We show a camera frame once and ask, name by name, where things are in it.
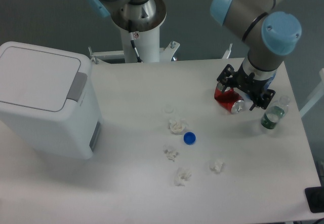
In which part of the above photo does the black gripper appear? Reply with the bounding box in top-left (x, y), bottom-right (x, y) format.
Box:
top-left (217, 64), bottom-right (276, 111)

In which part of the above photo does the white trash can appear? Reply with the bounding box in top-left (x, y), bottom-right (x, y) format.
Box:
top-left (1, 42), bottom-right (102, 159)

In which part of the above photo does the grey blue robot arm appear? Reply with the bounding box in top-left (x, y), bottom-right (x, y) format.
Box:
top-left (87, 0), bottom-right (302, 109)

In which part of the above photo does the crushed red soda can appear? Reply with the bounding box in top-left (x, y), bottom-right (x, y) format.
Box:
top-left (214, 83), bottom-right (245, 114)

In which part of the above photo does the blue plastic drink bottle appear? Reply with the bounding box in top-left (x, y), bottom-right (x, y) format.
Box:
top-left (264, 72), bottom-right (276, 90)

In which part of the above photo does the clear green label bottle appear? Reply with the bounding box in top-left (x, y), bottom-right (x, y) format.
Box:
top-left (260, 95), bottom-right (290, 130)

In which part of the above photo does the blue bottle cap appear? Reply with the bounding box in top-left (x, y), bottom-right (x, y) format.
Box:
top-left (183, 132), bottom-right (196, 145)

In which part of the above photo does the crumpled white tissue top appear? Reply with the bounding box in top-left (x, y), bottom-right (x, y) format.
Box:
top-left (169, 118), bottom-right (188, 134)

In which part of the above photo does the crumpled white tissue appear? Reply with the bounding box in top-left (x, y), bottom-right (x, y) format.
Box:
top-left (164, 145), bottom-right (179, 162)
top-left (209, 159), bottom-right (225, 174)
top-left (174, 167), bottom-right (191, 186)
top-left (169, 118), bottom-right (188, 134)

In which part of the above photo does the crumpled white tissue right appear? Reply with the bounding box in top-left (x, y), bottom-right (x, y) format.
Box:
top-left (209, 159), bottom-right (225, 174)

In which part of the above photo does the crumpled white tissue left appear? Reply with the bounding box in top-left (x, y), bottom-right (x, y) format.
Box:
top-left (164, 145), bottom-right (179, 162)

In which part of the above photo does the crumpled white tissue bottom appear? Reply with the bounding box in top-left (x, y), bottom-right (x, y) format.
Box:
top-left (174, 167), bottom-right (191, 186)

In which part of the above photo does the black device at edge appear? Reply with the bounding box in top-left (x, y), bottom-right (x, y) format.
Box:
top-left (304, 186), bottom-right (323, 213)

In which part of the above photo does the white frame at right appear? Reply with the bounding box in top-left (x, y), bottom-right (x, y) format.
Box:
top-left (299, 68), bottom-right (323, 117)

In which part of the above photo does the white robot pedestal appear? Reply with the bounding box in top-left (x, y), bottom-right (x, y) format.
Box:
top-left (88, 28), bottom-right (180, 64)

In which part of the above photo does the black cable on pedestal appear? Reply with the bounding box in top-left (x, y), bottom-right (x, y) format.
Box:
top-left (128, 20), bottom-right (143, 63)

